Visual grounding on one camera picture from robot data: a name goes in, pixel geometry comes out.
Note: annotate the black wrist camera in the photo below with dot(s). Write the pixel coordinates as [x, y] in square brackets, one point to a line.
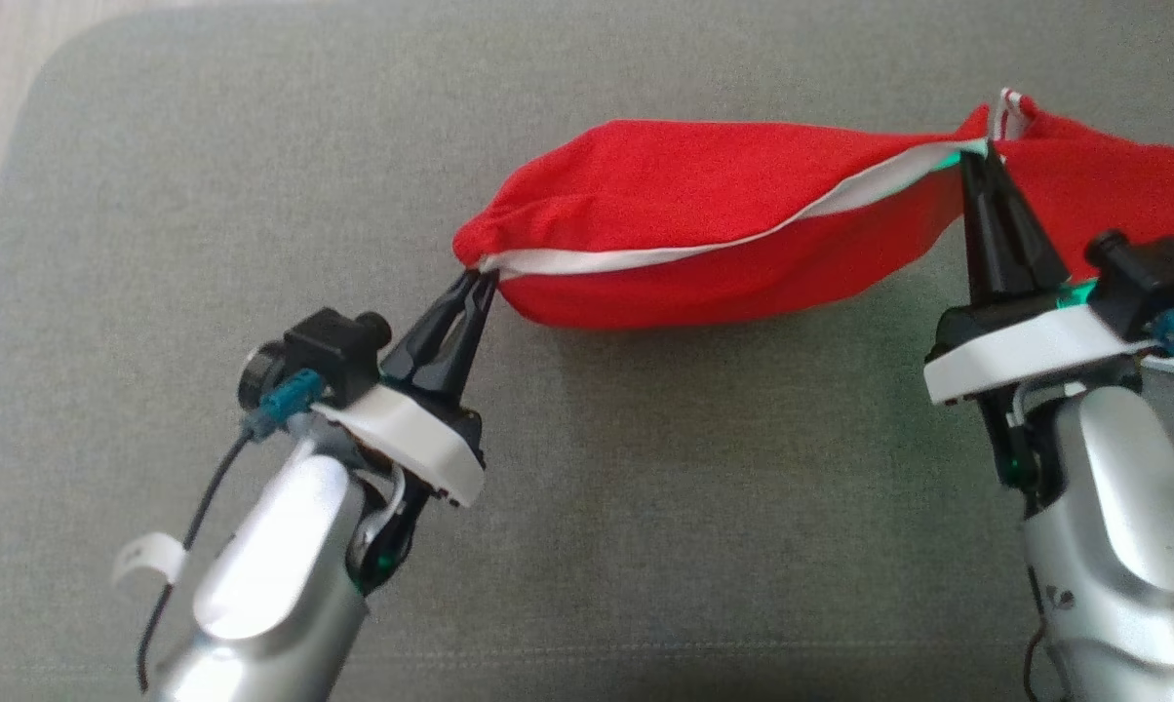
[1148, 278]
[329, 356]

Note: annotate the grey fabric sofa seat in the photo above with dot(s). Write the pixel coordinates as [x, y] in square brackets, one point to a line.
[645, 507]

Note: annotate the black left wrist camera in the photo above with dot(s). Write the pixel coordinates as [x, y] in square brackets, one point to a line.
[329, 356]

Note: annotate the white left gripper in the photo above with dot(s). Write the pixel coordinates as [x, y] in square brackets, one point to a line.
[421, 444]

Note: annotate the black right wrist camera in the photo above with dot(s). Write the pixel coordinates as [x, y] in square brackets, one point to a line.
[1148, 278]

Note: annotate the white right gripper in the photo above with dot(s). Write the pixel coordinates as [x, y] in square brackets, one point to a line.
[1016, 346]

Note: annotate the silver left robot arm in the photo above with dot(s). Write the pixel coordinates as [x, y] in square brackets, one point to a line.
[275, 565]

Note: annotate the red basketball jersey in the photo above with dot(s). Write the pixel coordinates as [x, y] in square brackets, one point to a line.
[684, 195]

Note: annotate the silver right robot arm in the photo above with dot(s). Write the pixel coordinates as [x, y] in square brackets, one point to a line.
[1123, 526]

